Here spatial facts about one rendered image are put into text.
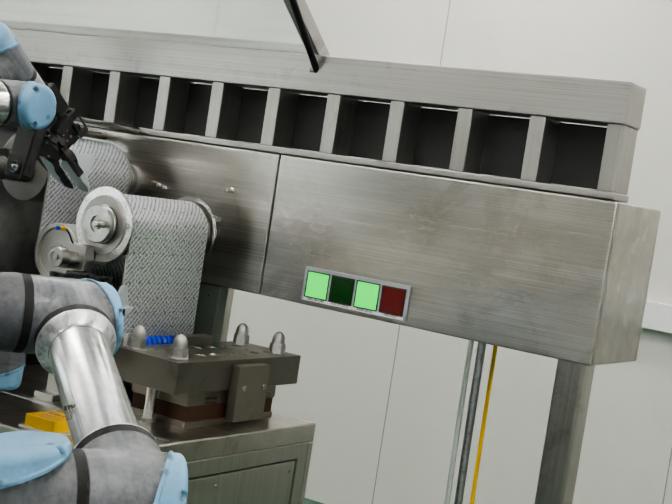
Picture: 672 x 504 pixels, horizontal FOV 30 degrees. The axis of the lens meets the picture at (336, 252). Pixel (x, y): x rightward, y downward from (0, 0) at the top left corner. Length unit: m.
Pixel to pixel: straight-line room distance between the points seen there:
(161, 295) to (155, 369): 0.24
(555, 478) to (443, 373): 2.57
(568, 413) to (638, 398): 2.25
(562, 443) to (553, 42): 2.68
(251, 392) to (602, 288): 0.71
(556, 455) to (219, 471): 0.66
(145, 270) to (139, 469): 1.03
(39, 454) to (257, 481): 1.09
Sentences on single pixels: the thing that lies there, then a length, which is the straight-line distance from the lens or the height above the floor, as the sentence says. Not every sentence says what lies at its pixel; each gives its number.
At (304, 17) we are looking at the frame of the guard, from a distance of 2.60.
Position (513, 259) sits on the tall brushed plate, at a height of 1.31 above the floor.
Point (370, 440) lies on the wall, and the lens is 5.24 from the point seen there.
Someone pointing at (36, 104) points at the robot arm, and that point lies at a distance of 2.05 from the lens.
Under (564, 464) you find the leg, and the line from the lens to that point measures 2.51.
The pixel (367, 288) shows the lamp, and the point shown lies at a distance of 2.50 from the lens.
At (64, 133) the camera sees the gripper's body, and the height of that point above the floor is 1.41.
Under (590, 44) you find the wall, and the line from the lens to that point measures 4.89.
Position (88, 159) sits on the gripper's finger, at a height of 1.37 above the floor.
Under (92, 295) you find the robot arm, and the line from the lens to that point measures 1.86.
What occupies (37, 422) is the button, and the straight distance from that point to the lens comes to 2.23.
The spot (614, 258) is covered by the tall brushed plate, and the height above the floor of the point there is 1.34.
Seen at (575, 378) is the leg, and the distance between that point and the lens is 2.49.
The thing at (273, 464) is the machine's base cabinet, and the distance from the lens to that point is 2.54.
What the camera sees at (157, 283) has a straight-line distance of 2.53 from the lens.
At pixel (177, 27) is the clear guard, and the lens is 2.86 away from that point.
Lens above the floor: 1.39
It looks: 3 degrees down
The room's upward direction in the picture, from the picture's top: 9 degrees clockwise
